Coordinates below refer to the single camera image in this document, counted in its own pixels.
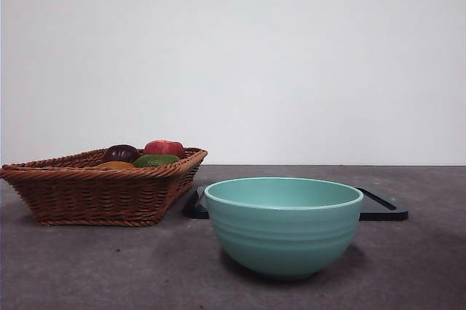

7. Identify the brown wicker basket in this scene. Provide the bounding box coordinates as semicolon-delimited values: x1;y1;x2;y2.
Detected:
0;146;210;227

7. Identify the teal ribbed bowl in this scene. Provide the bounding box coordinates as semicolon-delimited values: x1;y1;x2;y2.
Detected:
203;176;366;282

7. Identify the dark green rectangular tray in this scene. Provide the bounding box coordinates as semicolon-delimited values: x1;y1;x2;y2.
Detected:
181;185;410;222

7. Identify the dark purple fruit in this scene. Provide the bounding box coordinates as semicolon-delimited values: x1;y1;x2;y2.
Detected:
101;143;141;164

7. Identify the orange fruit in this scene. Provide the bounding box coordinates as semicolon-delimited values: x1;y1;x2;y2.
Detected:
93;160;138;170

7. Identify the green fruit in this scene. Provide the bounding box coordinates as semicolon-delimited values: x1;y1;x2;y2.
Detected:
131;153;182;169

